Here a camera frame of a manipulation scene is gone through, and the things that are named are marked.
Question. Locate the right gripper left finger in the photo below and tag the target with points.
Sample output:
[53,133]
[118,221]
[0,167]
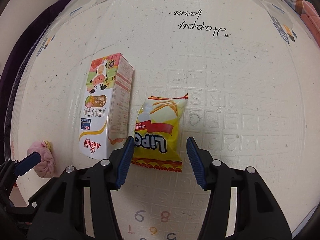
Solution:
[61,215]

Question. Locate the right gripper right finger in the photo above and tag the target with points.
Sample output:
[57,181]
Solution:
[258,215]

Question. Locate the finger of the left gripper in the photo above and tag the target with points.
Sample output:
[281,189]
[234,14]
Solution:
[37,201]
[11,170]

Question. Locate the pink sock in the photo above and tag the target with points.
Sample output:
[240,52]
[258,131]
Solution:
[46,167]

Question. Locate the yellow snack packet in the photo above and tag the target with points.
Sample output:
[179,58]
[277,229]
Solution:
[156,133]

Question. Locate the white milk carton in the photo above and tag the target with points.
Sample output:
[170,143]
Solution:
[105,106]

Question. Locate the purple bed sheet edge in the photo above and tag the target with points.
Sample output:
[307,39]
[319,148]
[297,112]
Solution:
[20,50]

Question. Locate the patterned foam play mat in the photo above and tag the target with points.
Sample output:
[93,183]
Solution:
[249,67]

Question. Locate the pink striped folded blanket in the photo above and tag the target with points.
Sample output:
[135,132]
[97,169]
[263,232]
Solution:
[311,19]

